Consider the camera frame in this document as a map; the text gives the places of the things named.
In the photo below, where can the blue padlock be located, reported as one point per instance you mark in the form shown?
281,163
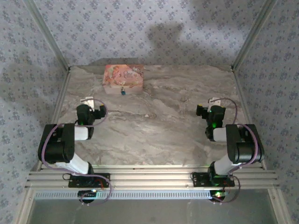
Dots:
122,92

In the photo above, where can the wooden box with pink print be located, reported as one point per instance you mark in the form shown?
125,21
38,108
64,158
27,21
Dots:
123,75

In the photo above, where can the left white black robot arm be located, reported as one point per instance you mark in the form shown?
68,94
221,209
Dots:
56,149

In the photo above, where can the blue floral backdrop cloth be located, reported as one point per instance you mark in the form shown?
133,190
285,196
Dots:
285,93
116,28
14,93

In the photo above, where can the small controller circuit board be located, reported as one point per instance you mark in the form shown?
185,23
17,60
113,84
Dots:
87,194
218,194

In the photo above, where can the aluminium table side rail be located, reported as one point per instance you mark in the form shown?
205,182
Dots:
244,105
58,105

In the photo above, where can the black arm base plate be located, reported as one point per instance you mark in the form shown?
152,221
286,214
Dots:
201,180
74,183

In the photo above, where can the aluminium mounting rail beam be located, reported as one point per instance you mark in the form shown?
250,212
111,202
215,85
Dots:
149,177

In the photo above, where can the aluminium vertical frame post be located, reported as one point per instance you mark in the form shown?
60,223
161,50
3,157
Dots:
46,35
253,35

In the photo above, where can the aluminium frame leg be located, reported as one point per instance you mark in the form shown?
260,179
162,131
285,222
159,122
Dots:
26,207
278,207

